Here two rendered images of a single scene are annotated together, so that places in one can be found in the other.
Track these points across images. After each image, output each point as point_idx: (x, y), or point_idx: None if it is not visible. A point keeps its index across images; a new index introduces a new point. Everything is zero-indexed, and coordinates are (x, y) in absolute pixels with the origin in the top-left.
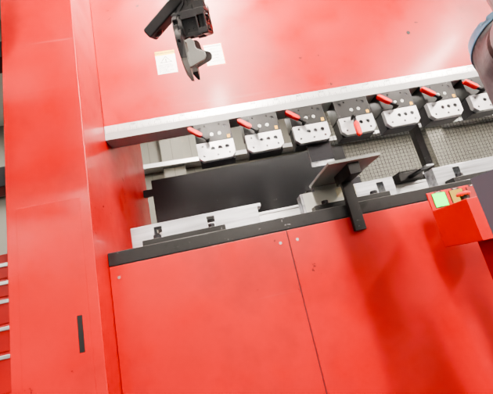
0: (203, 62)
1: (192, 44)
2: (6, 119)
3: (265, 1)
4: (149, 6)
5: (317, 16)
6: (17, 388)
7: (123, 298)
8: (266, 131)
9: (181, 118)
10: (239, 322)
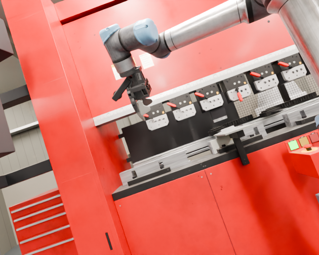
0: (147, 104)
1: (141, 103)
2: (43, 133)
3: (172, 16)
4: None
5: None
6: None
7: (124, 215)
8: (185, 106)
9: None
10: (185, 221)
